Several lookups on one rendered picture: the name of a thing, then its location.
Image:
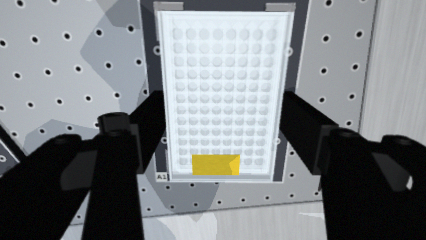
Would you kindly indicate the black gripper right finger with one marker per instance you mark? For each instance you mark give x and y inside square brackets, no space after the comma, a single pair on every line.
[358,201]

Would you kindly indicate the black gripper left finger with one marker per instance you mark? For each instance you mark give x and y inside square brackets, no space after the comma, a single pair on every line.
[33,205]

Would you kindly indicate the clear rectangular plate lid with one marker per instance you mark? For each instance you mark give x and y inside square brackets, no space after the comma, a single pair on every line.
[223,79]

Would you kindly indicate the grey rectangular base plate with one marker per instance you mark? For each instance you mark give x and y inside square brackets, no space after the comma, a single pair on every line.
[63,63]

